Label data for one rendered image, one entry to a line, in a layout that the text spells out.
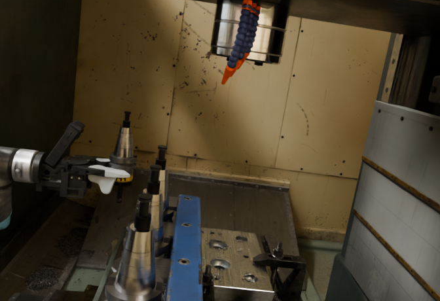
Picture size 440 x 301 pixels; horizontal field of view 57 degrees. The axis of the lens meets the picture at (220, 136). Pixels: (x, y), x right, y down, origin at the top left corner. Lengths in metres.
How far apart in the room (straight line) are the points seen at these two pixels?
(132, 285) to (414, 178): 0.74
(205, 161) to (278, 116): 0.42
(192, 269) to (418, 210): 0.64
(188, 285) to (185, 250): 0.08
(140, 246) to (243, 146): 1.57
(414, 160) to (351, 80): 1.07
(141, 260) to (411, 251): 0.72
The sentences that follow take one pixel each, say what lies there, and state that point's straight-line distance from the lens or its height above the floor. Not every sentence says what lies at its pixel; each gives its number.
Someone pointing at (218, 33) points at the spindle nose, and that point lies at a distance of 0.87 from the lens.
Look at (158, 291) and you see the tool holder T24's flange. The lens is 0.47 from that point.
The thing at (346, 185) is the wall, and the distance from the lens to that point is 2.17.
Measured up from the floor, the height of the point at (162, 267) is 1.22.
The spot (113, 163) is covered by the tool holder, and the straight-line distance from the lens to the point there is 0.95.
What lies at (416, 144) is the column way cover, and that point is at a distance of 1.04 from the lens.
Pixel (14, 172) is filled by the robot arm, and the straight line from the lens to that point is 1.00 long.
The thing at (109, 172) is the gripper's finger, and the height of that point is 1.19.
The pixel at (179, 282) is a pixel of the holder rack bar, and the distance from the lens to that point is 0.49.
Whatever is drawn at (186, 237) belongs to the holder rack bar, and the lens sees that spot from 0.59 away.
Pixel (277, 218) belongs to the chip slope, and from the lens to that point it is 1.94.
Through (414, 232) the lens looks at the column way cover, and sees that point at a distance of 1.03.
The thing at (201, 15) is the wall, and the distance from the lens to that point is 1.92.
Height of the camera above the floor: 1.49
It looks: 12 degrees down
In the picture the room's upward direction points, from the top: 9 degrees clockwise
